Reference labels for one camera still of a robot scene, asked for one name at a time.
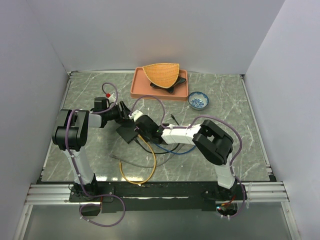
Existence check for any black network switch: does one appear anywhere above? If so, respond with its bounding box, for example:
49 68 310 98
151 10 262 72
116 120 138 144

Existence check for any blue ethernet cable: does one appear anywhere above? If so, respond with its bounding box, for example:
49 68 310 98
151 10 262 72
152 142 198 155

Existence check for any black ethernet cable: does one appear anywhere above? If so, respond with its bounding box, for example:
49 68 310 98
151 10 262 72
134 114 185 155

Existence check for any yellow ethernet cable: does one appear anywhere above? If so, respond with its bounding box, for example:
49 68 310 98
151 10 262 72
119 134 157 185

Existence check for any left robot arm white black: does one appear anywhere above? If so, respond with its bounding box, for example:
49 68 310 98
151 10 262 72
52 97 131 201

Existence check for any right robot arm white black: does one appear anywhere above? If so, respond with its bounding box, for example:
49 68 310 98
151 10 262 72
129 113 237 200

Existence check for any salmon pink tray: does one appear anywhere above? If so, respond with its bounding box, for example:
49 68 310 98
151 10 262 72
130 67 189 101

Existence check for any orange woven basket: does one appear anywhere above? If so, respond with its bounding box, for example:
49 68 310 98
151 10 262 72
142 63 180 89

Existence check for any blue white ceramic bowl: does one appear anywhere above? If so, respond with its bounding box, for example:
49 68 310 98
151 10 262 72
187 91 210 111

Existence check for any black dish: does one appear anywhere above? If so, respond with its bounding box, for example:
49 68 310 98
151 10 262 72
150 76 187 94

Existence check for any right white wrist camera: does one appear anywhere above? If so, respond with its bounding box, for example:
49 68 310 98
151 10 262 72
128 110 144 122

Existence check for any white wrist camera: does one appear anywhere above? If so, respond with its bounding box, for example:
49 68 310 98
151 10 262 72
128 110 144 122
105 93 118 103

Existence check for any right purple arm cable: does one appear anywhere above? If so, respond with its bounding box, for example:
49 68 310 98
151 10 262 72
129 95 248 221

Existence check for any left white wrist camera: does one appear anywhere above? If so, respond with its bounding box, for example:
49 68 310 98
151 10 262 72
105 93 118 103

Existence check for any grey ethernet cable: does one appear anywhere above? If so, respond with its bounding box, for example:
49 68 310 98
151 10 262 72
109 153 181 169

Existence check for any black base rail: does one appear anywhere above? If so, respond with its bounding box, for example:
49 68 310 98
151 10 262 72
69 181 247 213

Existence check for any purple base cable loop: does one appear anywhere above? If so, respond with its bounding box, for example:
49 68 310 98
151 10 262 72
79 194 127 228

